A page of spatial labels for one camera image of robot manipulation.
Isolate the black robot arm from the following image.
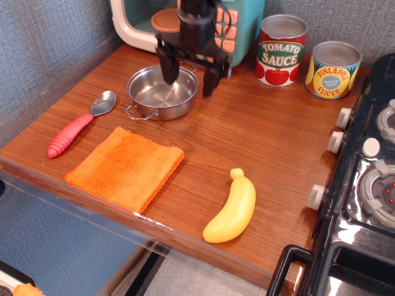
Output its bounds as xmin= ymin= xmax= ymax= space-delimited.
xmin=151 ymin=1 xmax=233 ymax=97

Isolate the red-handled metal spoon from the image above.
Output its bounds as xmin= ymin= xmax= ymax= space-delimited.
xmin=47 ymin=91 xmax=117 ymax=158

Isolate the tomato sauce can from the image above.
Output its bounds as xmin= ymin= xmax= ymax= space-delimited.
xmin=256 ymin=14 xmax=308 ymax=87

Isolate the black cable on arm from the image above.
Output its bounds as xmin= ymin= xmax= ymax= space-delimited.
xmin=215 ymin=0 xmax=233 ymax=41

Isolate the black toy stove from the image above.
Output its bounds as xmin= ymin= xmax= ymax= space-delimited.
xmin=267 ymin=54 xmax=394 ymax=295

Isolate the teal toy microwave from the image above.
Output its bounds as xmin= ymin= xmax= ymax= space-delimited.
xmin=110 ymin=0 xmax=265 ymax=68

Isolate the orange folded cloth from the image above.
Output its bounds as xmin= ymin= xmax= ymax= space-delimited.
xmin=64 ymin=126 xmax=185 ymax=214

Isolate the yellow plastic banana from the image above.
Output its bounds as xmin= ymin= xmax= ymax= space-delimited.
xmin=202 ymin=168 xmax=256 ymax=244

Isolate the grey stove burner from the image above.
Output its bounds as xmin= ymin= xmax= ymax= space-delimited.
xmin=376 ymin=99 xmax=395 ymax=144
xmin=358 ymin=160 xmax=394 ymax=229

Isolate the white round stove button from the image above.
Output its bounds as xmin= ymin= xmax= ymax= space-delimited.
xmin=362 ymin=138 xmax=380 ymax=158

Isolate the grey rear stove burner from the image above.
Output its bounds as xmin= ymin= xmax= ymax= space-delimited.
xmin=376 ymin=99 xmax=395 ymax=144

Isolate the silver two-handled bowl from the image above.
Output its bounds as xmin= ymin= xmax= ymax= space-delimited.
xmin=125 ymin=65 xmax=199 ymax=121

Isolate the white stove knob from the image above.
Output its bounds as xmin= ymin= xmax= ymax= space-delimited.
xmin=336 ymin=108 xmax=352 ymax=130
xmin=327 ymin=131 xmax=344 ymax=154
xmin=308 ymin=184 xmax=326 ymax=211

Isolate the pineapple slices can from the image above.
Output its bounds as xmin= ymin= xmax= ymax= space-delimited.
xmin=305 ymin=41 xmax=362 ymax=100

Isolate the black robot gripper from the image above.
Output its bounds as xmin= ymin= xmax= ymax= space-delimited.
xmin=155 ymin=17 xmax=233 ymax=98

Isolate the orange plate in microwave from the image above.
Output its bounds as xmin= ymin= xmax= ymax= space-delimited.
xmin=151 ymin=8 xmax=180 ymax=33

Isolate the white stove knob middle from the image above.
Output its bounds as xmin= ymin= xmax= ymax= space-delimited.
xmin=327 ymin=131 xmax=344 ymax=154

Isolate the grey front stove burner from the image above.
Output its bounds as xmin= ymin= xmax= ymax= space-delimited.
xmin=358 ymin=160 xmax=394 ymax=229

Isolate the white stove knob bottom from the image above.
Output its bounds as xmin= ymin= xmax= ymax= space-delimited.
xmin=308 ymin=184 xmax=326 ymax=211

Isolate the white stove knob top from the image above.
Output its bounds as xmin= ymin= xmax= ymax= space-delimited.
xmin=336 ymin=108 xmax=352 ymax=130

